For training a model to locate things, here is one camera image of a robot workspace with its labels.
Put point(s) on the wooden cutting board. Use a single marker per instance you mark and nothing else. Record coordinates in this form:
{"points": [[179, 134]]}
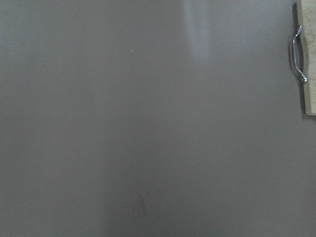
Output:
{"points": [[306, 33]]}

